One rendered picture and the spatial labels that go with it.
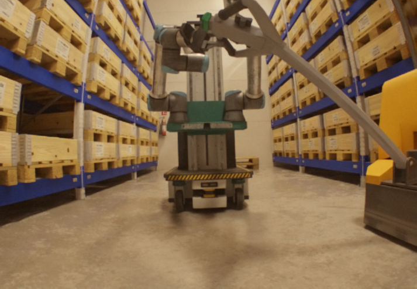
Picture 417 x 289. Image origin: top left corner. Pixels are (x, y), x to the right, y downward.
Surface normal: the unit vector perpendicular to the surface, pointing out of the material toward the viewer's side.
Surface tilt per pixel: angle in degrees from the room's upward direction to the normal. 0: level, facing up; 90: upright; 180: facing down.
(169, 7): 90
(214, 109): 90
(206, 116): 90
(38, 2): 90
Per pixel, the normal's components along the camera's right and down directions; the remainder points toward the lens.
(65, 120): 0.00, -0.07
